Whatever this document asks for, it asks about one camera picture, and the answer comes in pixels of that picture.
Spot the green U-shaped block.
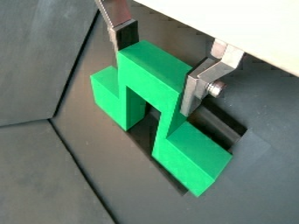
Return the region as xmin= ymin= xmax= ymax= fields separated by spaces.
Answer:
xmin=90 ymin=40 xmax=231 ymax=196

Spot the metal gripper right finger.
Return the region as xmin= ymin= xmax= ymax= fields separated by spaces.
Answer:
xmin=182 ymin=39 xmax=245 ymax=116

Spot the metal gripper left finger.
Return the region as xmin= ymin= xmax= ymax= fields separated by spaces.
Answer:
xmin=94 ymin=0 xmax=139 ymax=68

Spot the black fixture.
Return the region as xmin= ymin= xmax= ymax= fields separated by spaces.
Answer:
xmin=127 ymin=97 xmax=249 ymax=195

